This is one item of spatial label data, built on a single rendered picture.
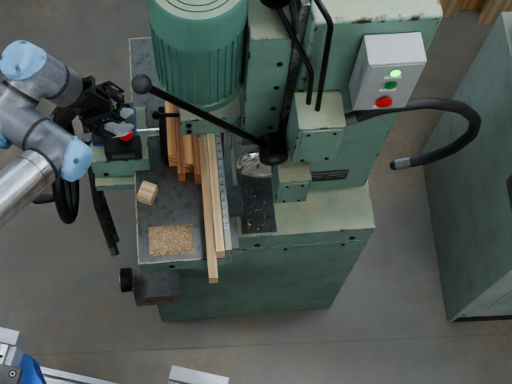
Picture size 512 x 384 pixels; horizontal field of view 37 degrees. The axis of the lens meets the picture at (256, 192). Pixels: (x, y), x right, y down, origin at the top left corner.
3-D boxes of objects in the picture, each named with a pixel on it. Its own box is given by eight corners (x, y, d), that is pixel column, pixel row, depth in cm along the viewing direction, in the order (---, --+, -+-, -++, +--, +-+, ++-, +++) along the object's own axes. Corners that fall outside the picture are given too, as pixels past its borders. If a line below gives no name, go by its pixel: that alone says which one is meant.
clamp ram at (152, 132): (135, 126, 183) (132, 107, 175) (166, 124, 184) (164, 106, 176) (136, 160, 180) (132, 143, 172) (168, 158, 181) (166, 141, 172)
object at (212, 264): (190, 40, 194) (190, 31, 190) (198, 40, 194) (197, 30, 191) (209, 283, 170) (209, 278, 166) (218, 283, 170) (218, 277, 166)
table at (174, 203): (94, 52, 198) (90, 39, 193) (211, 46, 201) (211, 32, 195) (98, 276, 175) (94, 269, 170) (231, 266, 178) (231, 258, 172)
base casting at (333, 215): (136, 101, 208) (133, 84, 200) (344, 89, 213) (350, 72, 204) (143, 258, 191) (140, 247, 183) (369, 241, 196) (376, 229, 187)
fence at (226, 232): (205, 33, 195) (205, 20, 190) (212, 33, 195) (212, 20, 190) (225, 257, 172) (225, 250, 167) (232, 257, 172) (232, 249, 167)
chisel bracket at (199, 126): (178, 111, 176) (177, 93, 169) (239, 107, 178) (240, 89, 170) (180, 140, 174) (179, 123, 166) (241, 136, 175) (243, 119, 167)
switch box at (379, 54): (347, 83, 143) (363, 33, 128) (400, 80, 144) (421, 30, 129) (352, 112, 140) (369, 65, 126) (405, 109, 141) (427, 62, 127)
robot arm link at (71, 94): (39, 104, 146) (40, 68, 150) (55, 113, 150) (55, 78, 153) (70, 92, 144) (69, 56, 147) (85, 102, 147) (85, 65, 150)
